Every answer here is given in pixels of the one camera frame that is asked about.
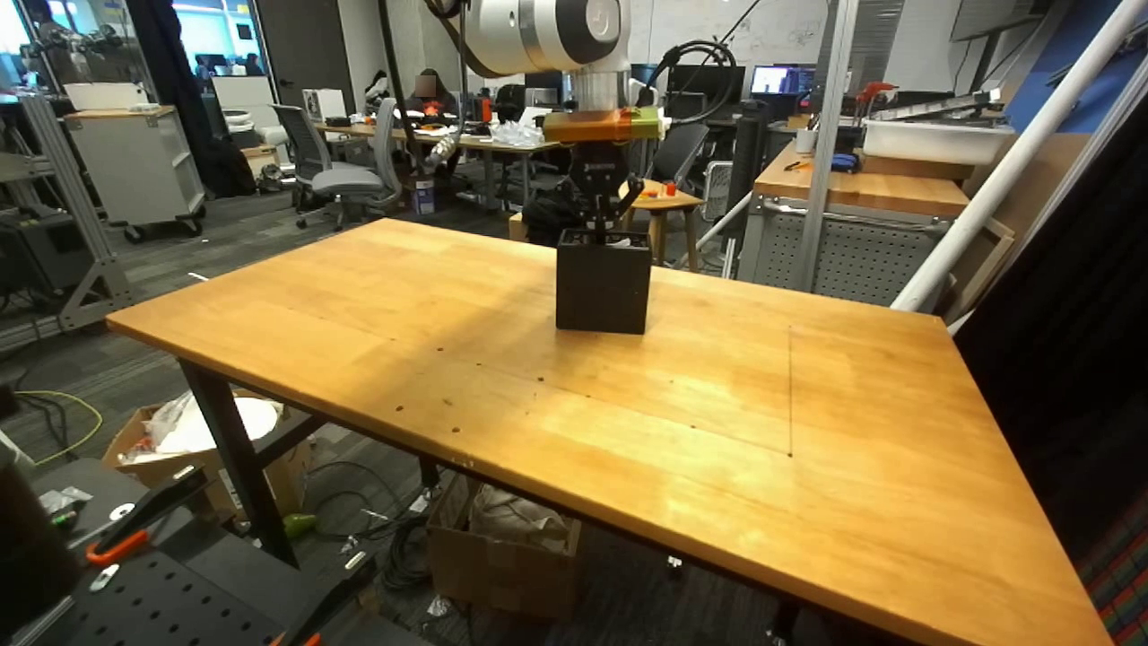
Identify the computer monitor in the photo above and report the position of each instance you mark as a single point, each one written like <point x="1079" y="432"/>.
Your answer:
<point x="785" y="81"/>

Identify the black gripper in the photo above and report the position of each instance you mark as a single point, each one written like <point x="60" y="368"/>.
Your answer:
<point x="609" y="188"/>

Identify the grey office chair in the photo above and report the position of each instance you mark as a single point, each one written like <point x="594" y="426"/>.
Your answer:
<point x="327" y="186"/>

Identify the wooden workbench with drawers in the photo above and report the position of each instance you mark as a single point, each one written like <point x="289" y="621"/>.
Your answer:
<point x="879" y="223"/>

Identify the black perforated box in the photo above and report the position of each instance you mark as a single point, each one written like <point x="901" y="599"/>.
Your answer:
<point x="600" y="285"/>

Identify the orange handled tool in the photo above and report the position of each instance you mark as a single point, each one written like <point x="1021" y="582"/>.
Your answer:
<point x="126" y="548"/>

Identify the white rolling cabinet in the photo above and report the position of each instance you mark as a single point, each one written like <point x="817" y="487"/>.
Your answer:
<point x="140" y="172"/>

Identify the seated person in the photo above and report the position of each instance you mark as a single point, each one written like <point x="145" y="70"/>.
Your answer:
<point x="433" y="101"/>

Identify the cardboard box under table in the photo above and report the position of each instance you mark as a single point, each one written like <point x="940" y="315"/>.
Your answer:
<point x="504" y="551"/>

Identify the round wooden stool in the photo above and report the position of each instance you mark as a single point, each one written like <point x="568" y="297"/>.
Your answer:
<point x="667" y="211"/>

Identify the white slanted pole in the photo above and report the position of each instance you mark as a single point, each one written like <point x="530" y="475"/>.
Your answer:
<point x="1006" y="174"/>

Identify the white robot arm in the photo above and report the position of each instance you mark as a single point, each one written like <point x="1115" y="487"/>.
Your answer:
<point x="587" y="42"/>

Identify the white plastic bin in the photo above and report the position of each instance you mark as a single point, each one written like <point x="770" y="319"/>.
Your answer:
<point x="935" y="143"/>

